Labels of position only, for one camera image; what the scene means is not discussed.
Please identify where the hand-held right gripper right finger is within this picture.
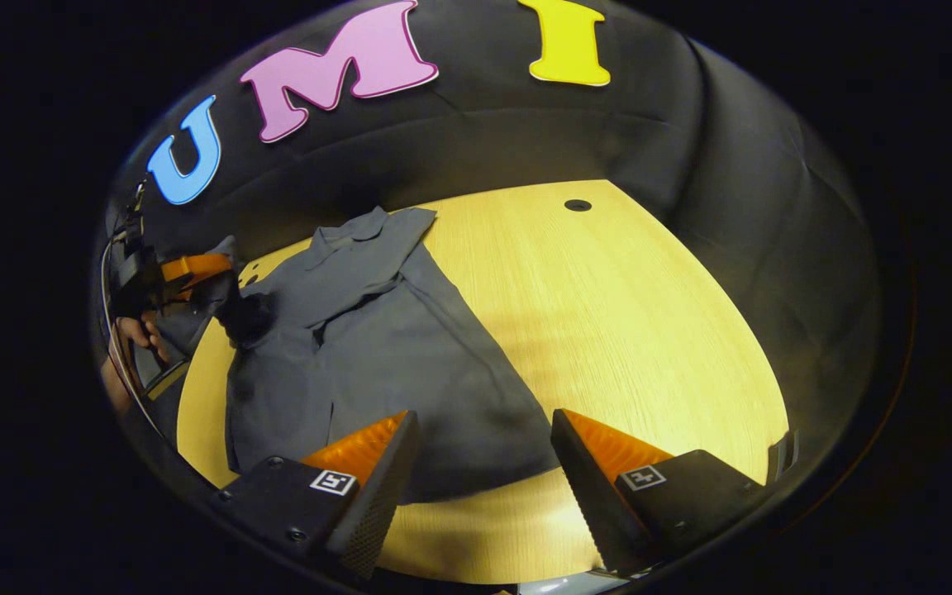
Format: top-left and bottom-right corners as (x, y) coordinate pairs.
(550, 408), (766, 577)

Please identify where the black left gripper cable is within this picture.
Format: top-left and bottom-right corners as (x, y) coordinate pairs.
(98, 236), (164, 435)

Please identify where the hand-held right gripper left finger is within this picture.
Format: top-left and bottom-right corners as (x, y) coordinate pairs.
(212, 411), (423, 579)

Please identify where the black backdrop cloth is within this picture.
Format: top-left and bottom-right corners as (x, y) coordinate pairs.
(92, 0), (886, 464)

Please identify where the grey collared shirt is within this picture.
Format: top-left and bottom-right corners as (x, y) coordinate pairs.
(133, 207), (559, 503)

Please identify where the grey striped object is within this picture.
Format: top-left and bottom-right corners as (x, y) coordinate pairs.
(768, 428), (801, 484)

